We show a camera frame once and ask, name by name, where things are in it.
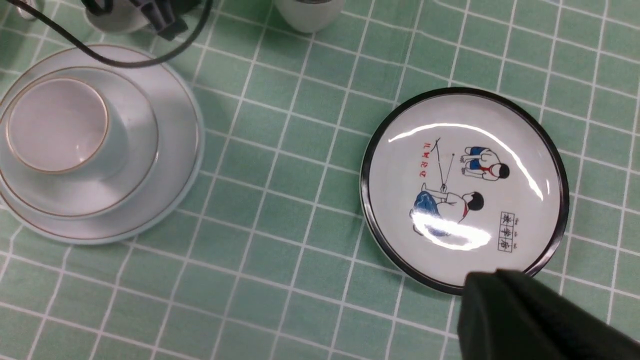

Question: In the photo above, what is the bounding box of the green checked tablecloth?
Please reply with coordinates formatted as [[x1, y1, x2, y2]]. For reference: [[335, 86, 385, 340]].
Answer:
[[0, 0, 640, 360]]

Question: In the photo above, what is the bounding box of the pale blue bowl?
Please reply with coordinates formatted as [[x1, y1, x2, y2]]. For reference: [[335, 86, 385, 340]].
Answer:
[[1, 66, 160, 220]]

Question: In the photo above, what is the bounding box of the cartoon plate black rim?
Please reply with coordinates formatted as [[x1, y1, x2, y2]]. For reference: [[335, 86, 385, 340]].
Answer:
[[359, 87, 570, 296]]

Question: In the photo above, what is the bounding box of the white bowl black rim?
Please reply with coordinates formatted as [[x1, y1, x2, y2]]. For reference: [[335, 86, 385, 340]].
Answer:
[[84, 2, 150, 35]]

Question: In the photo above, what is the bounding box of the black cable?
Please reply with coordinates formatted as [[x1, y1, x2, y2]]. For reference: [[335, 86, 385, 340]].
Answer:
[[7, 0, 215, 69]]

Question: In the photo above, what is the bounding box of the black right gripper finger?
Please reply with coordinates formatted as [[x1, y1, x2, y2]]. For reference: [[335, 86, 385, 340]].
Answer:
[[457, 269, 640, 360]]

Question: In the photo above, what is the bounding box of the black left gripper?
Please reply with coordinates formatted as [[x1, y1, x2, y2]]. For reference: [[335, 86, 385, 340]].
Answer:
[[80, 0, 203, 42]]

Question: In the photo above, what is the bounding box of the white cup black rim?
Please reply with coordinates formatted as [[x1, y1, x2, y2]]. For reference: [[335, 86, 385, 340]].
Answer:
[[274, 0, 346, 34]]

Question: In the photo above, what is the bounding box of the pale blue cup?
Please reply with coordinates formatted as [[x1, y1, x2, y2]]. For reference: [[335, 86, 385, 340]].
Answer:
[[6, 76, 130, 180]]

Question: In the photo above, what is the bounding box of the pale blue plate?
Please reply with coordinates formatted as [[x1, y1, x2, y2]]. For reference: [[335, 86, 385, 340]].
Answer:
[[1, 48, 205, 245]]

